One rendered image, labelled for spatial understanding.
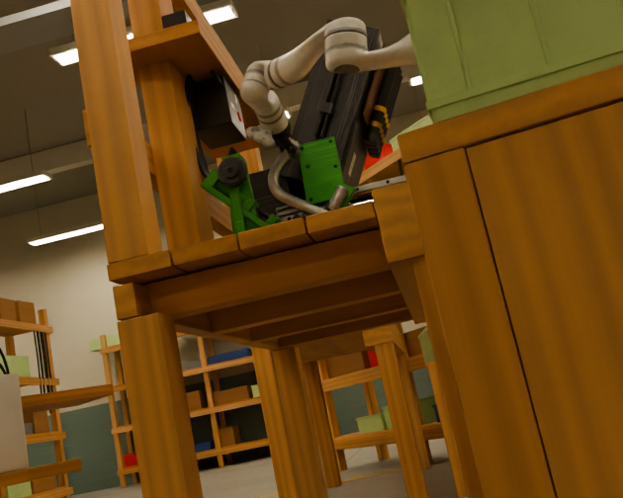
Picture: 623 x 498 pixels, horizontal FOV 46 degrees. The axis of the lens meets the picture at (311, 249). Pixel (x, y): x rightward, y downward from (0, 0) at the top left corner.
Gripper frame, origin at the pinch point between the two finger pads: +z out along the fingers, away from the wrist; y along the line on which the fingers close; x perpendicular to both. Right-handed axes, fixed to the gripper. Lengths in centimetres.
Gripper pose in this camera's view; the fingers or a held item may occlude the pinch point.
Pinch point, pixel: (287, 151)
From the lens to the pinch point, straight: 211.2
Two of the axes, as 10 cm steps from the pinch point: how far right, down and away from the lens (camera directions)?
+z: 2.2, 4.2, 8.8
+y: -7.7, -4.8, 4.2
